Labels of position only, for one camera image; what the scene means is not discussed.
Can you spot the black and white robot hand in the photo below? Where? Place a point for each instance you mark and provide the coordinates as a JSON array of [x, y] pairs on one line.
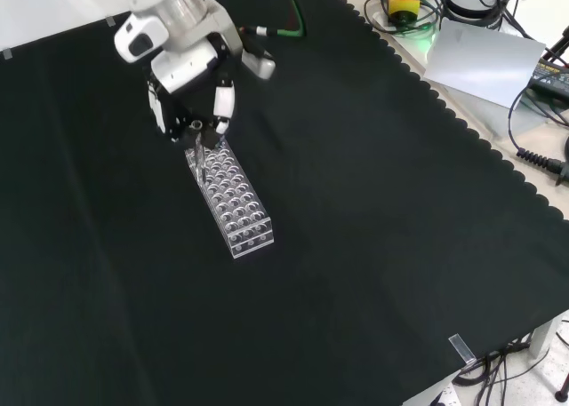
[[182, 70]]

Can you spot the clear glass test tube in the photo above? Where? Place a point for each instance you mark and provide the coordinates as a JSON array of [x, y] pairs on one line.
[[198, 157]]

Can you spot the clear test tube rack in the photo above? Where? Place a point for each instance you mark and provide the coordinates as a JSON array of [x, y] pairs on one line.
[[242, 210]]

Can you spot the small grey tape piece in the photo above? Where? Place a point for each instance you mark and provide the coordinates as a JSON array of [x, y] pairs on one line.
[[7, 53], [110, 21]]

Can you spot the black bench cloth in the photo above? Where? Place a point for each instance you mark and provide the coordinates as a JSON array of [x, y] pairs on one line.
[[311, 224]]

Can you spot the yellow stop button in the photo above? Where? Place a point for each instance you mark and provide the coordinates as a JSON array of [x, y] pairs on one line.
[[403, 4]]

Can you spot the pale board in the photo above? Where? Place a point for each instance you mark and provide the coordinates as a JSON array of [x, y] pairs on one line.
[[480, 61]]

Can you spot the black power adapter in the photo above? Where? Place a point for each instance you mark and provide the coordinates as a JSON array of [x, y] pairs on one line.
[[549, 75]]

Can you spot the clear tape strip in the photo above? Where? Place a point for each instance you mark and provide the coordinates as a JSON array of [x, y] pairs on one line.
[[461, 348]]

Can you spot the white table leg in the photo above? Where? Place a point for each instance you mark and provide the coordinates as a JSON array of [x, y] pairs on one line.
[[543, 337]]

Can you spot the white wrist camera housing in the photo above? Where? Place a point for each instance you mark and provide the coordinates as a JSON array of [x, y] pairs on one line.
[[133, 37]]

